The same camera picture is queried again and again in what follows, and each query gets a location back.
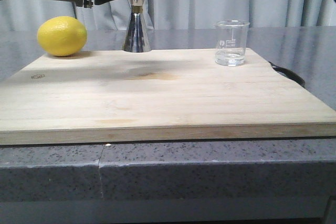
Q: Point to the silver double jigger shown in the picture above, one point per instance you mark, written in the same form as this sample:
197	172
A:
136	38

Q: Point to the clear glass beaker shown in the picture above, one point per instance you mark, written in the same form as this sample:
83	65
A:
231	42

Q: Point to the yellow lemon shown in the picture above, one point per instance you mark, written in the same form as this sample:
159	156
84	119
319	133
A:
62	36

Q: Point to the grey curtain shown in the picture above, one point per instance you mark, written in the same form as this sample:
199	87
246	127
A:
28	15

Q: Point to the wooden cutting board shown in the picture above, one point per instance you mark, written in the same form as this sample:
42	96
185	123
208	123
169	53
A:
115	96

